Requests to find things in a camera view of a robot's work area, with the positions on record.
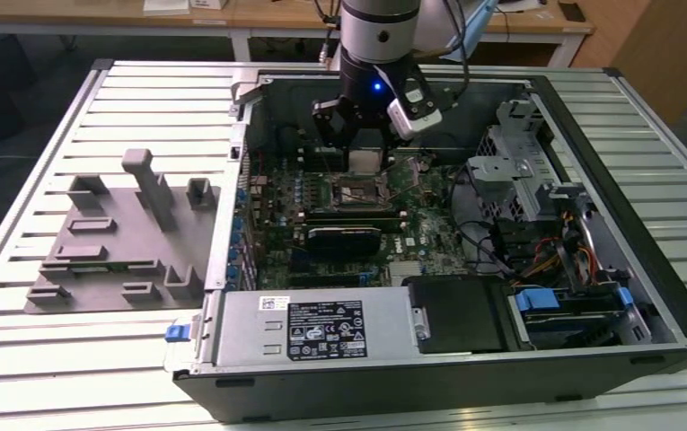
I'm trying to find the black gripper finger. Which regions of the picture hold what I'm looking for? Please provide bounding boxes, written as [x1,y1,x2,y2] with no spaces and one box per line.
[378,128,401,176]
[311,96,357,152]

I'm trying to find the silver CPU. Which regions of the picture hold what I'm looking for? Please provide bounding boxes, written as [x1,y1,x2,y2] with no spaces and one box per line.
[347,149,382,175]

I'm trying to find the CPU socket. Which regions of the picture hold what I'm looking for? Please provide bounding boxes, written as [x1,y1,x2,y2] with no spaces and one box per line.
[329,172,397,213]

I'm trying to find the green motherboard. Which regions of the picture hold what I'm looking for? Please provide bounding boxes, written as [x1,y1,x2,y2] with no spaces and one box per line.
[238,150,470,292]

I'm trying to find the metal drive cage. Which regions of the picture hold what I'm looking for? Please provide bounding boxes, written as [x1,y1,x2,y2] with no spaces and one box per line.
[466,99,587,225]

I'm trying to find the black graphics card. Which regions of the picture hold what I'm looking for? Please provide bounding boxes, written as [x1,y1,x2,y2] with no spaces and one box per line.
[305,225,385,258]

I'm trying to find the pale blue teach pendant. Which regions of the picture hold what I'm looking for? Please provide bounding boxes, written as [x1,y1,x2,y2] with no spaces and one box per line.
[438,0,501,62]

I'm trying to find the black expansion slot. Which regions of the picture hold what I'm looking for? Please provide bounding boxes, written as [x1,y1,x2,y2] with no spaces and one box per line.
[289,271,374,289]

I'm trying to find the black plastic shroud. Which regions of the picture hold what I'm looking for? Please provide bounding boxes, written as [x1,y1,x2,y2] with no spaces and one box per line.
[406,274,522,356]

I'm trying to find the blue disk carrier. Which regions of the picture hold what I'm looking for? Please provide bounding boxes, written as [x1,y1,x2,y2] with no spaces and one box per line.
[514,289,614,351]

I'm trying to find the silver power supply unit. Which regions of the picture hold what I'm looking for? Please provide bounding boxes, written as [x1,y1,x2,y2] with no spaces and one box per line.
[190,289,422,374]

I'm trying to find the grey parts rack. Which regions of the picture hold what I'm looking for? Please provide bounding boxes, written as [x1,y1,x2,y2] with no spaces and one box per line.
[22,147,223,315]

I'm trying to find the wooden cabinet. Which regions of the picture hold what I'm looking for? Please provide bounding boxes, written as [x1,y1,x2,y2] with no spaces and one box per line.
[570,0,687,120]

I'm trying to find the blue case latch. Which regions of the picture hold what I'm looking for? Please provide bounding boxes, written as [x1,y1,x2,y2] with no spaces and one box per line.
[163,323,193,345]

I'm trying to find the black PC case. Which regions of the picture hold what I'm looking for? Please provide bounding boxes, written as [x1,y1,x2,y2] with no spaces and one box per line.
[162,66,687,424]

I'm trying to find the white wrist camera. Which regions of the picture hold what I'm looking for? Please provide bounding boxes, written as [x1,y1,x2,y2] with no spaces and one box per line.
[386,87,445,139]

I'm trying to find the black camera cable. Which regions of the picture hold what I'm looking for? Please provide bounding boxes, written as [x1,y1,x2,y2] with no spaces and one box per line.
[421,0,474,111]

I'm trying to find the yellow wire bundle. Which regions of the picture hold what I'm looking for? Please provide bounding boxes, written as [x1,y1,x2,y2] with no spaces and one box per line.
[514,256,566,288]

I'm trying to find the orange flat wire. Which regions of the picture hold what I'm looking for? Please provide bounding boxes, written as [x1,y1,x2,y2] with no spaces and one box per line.
[579,244,601,288]

